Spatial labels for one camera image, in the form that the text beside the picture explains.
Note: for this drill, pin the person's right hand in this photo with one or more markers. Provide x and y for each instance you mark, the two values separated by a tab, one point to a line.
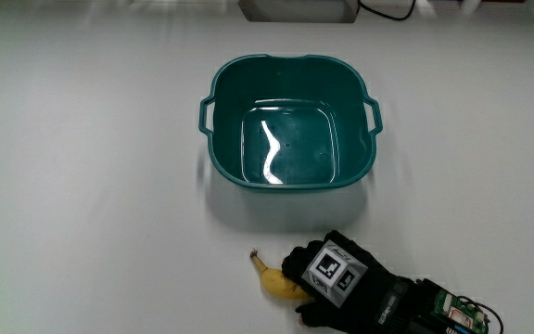
378	297

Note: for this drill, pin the yellow banana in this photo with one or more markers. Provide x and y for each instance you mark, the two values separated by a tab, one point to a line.
277	281

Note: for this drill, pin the grey box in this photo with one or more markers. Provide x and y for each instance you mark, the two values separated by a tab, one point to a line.
298	11

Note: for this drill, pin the white desk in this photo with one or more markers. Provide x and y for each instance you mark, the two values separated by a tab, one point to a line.
86	185

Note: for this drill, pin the person's right forearm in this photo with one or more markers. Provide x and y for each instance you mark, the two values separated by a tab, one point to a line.
457	315

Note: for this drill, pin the green plastic basin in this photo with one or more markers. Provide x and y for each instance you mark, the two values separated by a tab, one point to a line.
290	139

